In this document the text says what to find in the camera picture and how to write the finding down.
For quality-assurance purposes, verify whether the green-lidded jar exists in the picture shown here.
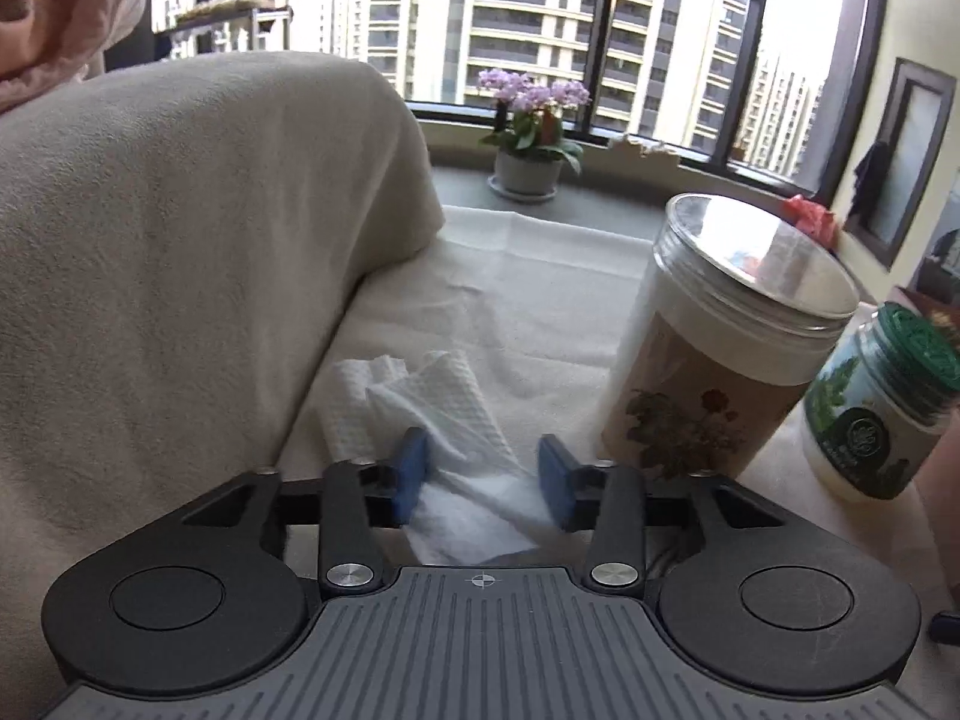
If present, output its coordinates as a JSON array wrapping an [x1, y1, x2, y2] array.
[[802, 301, 960, 502]]

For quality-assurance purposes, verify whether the potted purple orchid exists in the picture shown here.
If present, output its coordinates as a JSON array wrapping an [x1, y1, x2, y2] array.
[[478, 67, 593, 203]]

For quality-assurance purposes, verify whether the white textured cloth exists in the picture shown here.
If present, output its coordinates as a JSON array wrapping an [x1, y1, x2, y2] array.
[[319, 349, 556, 567]]

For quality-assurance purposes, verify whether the pink-brown cardboard box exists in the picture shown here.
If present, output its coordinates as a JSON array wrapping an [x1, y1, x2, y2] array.
[[916, 390, 960, 616]]

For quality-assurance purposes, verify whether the pink cloth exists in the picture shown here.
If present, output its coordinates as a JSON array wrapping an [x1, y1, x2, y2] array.
[[0, 0, 147, 113]]

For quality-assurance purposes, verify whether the large clear jar beige label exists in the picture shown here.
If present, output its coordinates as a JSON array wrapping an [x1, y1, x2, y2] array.
[[596, 193, 860, 481]]

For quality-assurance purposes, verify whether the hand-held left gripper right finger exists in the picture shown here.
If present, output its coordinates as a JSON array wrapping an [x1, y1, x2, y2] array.
[[536, 433, 788, 593]]

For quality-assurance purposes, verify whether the dark hanging cloth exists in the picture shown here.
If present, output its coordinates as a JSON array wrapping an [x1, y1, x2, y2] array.
[[851, 141, 893, 226]]

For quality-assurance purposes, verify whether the orange-red plastic bag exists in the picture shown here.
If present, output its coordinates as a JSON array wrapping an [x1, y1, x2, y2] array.
[[780, 195, 841, 248]]

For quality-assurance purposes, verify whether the beige blanket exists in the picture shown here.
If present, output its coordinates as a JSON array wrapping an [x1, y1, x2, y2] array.
[[0, 51, 447, 691]]

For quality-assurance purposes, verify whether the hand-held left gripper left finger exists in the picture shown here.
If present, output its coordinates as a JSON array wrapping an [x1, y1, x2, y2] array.
[[180, 427, 432, 597]]

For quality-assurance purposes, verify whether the white table cover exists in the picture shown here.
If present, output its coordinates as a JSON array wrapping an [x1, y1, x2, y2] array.
[[281, 206, 938, 563]]

